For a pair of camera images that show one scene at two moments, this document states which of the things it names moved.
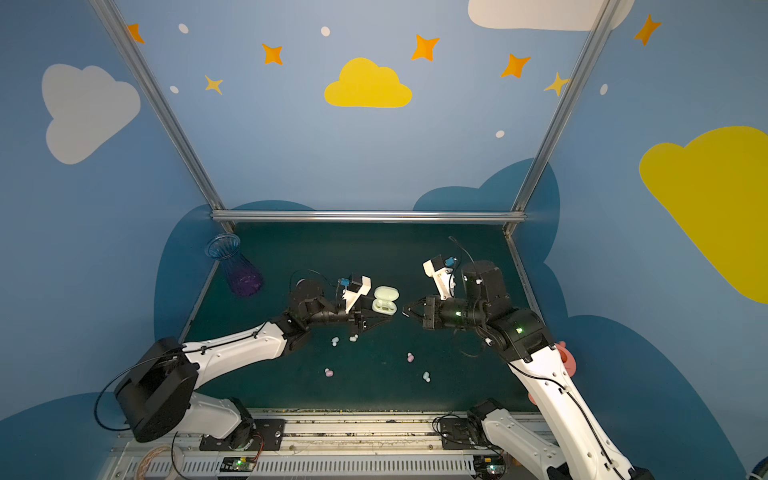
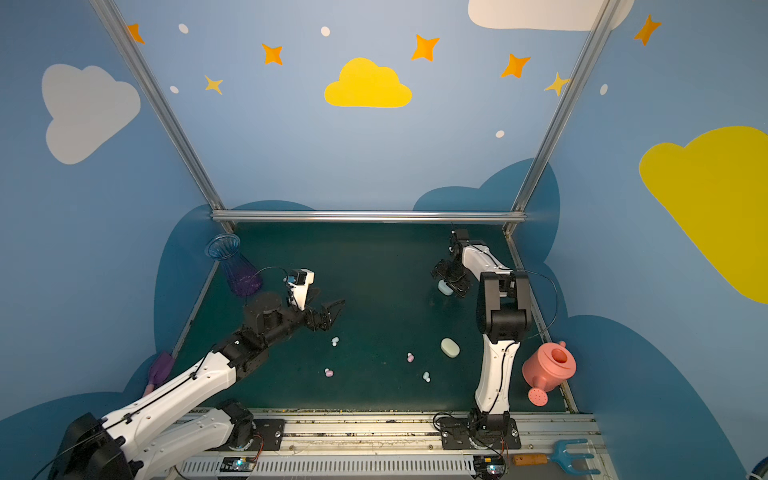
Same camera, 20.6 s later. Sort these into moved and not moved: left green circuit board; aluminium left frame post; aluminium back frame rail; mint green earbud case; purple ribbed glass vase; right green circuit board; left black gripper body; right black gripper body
Moved: mint green earbud case; left black gripper body; right black gripper body
Not moved: aluminium back frame rail; left green circuit board; aluminium left frame post; purple ribbed glass vase; right green circuit board
